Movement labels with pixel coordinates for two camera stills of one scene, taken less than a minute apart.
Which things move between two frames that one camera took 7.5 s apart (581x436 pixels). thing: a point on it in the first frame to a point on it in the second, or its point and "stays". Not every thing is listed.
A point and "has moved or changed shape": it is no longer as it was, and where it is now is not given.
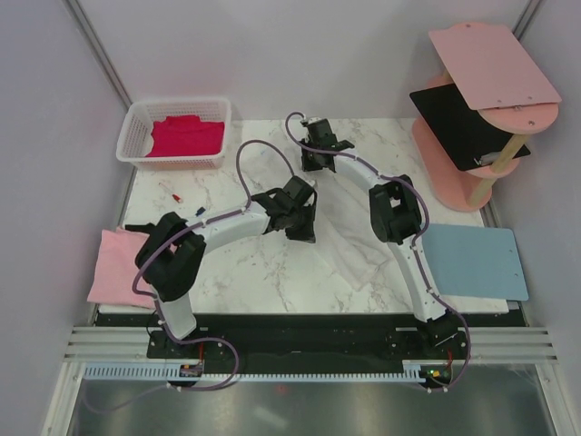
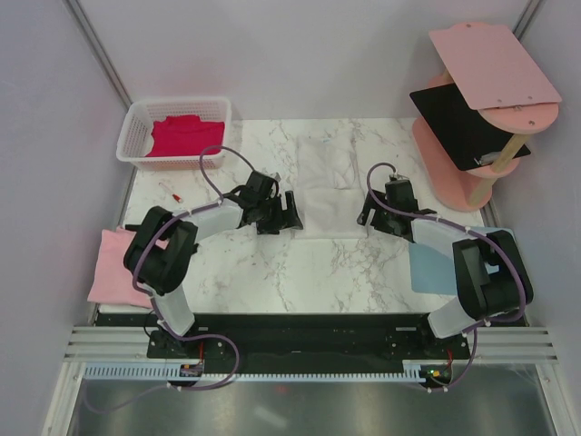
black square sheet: x=472 y=142 stays
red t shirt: x=187 y=135 stays
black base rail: x=311 y=339 stays
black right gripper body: x=310 y=161 to x=382 y=218
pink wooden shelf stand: x=497 y=78 stays
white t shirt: x=343 y=222 has moved or changed shape
